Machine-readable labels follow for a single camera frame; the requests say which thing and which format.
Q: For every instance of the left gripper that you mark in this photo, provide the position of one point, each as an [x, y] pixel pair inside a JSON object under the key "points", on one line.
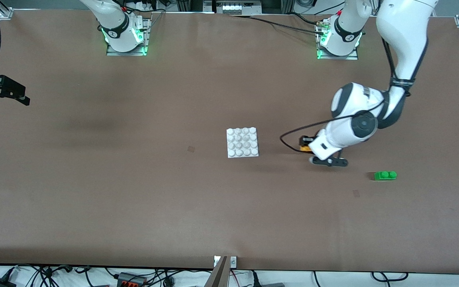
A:
{"points": [[305, 141]]}

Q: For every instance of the yellow two-stud block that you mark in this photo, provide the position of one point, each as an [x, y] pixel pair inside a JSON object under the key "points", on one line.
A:
{"points": [[305, 148]]}

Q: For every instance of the white studded base plate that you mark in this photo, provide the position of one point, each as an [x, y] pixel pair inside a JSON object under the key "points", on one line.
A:
{"points": [[242, 142]]}

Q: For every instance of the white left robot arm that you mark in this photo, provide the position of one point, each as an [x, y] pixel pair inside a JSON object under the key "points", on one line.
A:
{"points": [[405, 36]]}

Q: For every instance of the green two-stud block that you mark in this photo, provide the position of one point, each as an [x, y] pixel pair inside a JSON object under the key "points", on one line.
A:
{"points": [[385, 175]]}

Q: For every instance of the black plug block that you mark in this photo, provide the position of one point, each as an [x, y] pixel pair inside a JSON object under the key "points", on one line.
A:
{"points": [[267, 284]]}

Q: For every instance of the large table cover sheet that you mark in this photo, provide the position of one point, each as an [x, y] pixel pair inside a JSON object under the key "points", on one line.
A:
{"points": [[229, 207]]}

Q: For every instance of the white power strip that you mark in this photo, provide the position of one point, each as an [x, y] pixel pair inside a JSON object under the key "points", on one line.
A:
{"points": [[237, 7]]}

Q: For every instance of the black box with orange levers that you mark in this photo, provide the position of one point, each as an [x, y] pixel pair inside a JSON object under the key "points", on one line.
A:
{"points": [[132, 280]]}

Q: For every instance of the small white pole bracket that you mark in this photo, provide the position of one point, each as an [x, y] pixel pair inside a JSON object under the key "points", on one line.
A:
{"points": [[216, 261], [233, 261]]}

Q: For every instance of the grey camera mounting pole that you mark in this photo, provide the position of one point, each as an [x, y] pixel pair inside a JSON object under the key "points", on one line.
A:
{"points": [[218, 275]]}

